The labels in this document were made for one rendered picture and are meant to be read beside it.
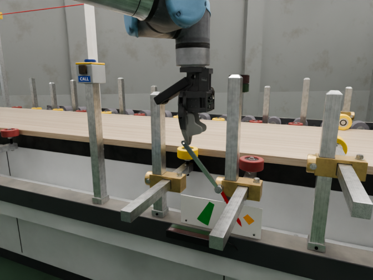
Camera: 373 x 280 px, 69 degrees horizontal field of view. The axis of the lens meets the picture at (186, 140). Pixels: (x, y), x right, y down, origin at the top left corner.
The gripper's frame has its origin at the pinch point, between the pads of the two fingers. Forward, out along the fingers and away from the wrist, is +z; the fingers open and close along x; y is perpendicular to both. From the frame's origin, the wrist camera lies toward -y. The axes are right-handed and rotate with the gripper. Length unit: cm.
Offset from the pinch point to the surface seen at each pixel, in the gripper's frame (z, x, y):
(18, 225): 68, 27, -121
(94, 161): 12.6, 5.9, -39.4
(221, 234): 13.8, -21.5, 16.6
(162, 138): 1.9, 7.5, -11.5
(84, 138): 10, 27, -64
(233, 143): 1.3, 6.0, 12.2
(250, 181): 12.9, 7.5, 17.2
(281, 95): 19, 465, -4
